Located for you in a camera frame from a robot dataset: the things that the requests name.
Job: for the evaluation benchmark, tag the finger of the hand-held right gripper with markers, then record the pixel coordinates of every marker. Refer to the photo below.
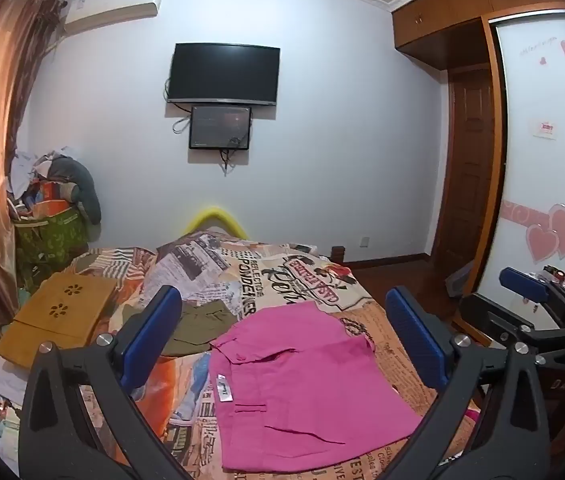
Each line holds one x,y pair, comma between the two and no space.
482,317
522,282

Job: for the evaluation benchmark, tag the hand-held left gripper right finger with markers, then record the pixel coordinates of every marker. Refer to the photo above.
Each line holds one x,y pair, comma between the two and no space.
415,345

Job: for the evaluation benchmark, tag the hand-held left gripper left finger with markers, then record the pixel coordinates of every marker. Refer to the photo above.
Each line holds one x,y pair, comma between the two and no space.
152,335

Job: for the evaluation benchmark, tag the pink pants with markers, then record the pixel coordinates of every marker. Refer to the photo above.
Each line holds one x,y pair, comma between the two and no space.
312,385

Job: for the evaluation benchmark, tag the dark small jar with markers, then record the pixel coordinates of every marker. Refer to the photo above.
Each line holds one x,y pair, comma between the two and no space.
556,274

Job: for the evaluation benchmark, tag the grey box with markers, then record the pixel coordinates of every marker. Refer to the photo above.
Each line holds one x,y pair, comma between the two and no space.
462,280

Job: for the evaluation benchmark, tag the olive green shorts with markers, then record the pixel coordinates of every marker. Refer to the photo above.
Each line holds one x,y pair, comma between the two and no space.
197,330

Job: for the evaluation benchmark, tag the pink double heart decal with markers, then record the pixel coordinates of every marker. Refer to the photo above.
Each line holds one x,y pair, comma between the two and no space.
562,230

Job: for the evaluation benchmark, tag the white wardrobe sliding door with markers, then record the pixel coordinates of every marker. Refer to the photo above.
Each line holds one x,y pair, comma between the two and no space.
537,185

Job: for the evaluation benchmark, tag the yellow-brown wooden folding table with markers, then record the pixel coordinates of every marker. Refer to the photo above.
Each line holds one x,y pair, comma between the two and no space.
52,330

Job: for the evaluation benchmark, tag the dark wooden bedpost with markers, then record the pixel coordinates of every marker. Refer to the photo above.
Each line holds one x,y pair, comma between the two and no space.
338,254

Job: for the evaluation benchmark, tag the printed bedspread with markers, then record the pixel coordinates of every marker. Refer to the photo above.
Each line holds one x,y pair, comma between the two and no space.
272,280

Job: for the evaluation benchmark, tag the brown wooden door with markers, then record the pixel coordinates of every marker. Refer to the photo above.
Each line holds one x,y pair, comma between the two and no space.
467,160

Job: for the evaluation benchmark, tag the yellow foam tube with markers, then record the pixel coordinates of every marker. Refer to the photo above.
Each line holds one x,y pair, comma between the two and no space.
212,211

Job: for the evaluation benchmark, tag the green printed bag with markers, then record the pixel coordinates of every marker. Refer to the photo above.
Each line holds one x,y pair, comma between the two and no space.
52,235

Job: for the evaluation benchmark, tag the small white red sticker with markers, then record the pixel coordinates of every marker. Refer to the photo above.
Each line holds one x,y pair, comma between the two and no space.
548,129

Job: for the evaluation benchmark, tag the white cloth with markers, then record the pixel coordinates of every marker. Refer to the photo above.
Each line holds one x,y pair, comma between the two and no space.
2,377

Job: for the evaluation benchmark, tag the grey cloth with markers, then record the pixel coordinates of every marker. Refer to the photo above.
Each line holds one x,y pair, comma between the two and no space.
82,185

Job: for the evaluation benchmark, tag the pile of clothes and boxes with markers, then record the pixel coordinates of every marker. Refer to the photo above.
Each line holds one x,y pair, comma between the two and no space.
37,180

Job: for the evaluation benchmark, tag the wooden overhead cabinet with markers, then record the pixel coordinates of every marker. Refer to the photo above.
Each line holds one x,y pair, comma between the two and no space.
437,30

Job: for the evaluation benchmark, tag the brown sheer curtain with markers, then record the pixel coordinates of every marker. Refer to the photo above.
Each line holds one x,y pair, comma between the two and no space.
37,60

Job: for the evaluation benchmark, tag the white air conditioner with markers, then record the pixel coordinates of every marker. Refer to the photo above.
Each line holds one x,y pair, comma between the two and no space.
112,5

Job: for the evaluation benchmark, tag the small black wall monitor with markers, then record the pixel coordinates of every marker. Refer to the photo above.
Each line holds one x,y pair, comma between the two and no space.
220,127

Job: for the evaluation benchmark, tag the black wall television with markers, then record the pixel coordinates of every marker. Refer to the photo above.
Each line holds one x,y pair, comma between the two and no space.
222,72

